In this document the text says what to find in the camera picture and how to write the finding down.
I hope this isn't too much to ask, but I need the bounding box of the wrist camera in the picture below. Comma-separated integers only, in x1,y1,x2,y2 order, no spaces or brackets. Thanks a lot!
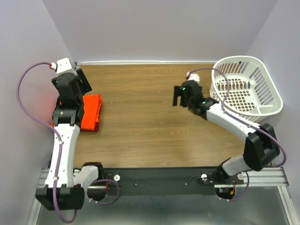
49,58,75,75
185,72,200,84

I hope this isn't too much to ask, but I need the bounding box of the aluminium frame rail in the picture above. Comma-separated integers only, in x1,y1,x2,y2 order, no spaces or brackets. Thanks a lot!
37,167,289,188

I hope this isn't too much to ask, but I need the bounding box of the purple cable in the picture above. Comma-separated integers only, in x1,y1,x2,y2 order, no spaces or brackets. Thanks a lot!
186,67,288,203
15,61,120,223

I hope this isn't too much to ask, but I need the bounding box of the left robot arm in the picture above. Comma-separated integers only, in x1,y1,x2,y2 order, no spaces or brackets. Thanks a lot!
36,68,104,210

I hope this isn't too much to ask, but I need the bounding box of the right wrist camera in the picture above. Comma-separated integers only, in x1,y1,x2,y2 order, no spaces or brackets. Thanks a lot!
185,72,200,84

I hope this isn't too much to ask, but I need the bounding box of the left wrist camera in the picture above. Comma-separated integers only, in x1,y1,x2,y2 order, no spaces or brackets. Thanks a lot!
49,58,75,75

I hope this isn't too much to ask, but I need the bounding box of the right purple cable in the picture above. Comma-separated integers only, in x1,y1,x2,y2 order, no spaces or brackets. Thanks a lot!
186,67,288,203

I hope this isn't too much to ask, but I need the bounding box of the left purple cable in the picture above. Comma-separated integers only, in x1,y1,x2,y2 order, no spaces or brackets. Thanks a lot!
15,61,120,223

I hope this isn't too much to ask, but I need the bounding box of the white plastic laundry basket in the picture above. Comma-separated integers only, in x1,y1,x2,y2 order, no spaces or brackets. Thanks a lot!
210,56,283,123

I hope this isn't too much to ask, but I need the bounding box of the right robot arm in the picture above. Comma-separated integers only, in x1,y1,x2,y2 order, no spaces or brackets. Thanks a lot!
173,80,280,184

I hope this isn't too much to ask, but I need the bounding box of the orange t-shirt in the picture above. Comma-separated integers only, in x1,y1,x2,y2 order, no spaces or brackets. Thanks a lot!
51,93,103,132

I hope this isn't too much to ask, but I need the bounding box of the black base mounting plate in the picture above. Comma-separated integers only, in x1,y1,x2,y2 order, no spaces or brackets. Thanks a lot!
103,166,244,196

